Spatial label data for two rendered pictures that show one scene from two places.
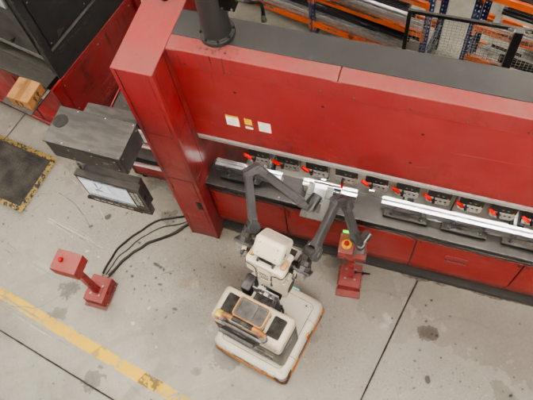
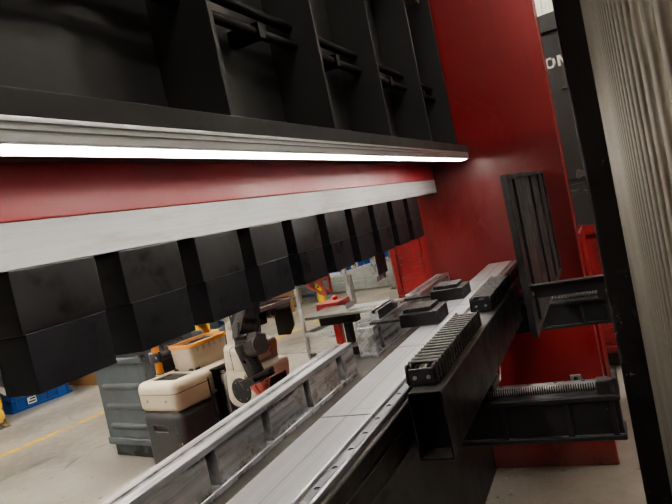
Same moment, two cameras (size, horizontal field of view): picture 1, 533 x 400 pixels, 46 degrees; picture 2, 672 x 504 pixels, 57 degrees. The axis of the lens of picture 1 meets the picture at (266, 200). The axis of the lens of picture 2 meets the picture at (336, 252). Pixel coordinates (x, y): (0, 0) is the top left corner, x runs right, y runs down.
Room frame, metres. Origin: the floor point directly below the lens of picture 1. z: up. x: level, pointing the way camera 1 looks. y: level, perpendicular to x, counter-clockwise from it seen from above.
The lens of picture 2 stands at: (1.69, -2.53, 1.32)
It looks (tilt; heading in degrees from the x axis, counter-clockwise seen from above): 3 degrees down; 87
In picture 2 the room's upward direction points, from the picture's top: 12 degrees counter-clockwise
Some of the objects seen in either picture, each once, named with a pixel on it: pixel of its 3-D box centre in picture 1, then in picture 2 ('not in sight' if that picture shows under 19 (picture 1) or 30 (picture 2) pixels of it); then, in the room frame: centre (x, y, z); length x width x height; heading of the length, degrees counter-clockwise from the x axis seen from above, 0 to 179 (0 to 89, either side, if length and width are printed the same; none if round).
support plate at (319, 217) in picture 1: (316, 201); (348, 309); (1.83, -0.34, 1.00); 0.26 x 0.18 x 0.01; 153
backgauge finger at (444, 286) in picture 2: not in sight; (428, 293); (2.09, -0.48, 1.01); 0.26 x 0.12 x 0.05; 153
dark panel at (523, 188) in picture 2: not in sight; (538, 234); (2.52, -0.43, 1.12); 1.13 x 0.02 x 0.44; 63
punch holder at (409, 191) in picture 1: (408, 185); (296, 251); (1.69, -0.92, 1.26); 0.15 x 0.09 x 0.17; 63
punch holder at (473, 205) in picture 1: (471, 199); (207, 276); (1.51, -1.27, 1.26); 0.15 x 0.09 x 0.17; 63
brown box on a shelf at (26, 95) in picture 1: (23, 92); not in sight; (3.24, 1.70, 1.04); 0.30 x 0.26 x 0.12; 51
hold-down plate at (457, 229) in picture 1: (463, 231); not in sight; (1.45, -1.27, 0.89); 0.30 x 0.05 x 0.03; 63
